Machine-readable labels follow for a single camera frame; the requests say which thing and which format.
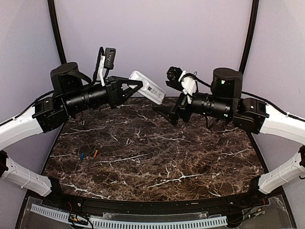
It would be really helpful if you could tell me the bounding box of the black front table rail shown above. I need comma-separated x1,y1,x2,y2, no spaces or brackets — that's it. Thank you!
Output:
45,192,262,215

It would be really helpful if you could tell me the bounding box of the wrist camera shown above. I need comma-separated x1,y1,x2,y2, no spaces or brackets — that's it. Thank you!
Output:
104,48,116,70
166,66,183,82

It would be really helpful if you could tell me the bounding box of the black right corner post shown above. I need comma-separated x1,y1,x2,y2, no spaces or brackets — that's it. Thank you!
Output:
239,0,259,74

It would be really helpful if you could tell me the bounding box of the white remote control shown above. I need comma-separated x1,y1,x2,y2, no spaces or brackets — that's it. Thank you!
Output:
129,71,166,105

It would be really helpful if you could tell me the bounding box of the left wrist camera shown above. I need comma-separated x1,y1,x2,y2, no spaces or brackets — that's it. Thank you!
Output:
104,48,116,70

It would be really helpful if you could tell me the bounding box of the black left corner post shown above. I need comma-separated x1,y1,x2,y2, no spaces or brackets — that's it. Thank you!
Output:
47,0,67,64

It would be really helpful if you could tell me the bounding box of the black corner post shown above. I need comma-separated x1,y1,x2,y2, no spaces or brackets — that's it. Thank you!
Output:
47,0,67,64
239,0,259,74

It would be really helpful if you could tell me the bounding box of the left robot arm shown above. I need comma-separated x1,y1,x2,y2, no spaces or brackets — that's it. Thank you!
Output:
0,62,143,208

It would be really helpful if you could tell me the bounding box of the white slotted cable duct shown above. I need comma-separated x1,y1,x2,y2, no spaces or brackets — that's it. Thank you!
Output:
30,204,228,229

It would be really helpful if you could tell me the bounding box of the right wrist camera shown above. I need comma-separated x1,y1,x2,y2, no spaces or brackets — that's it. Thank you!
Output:
166,66,183,82

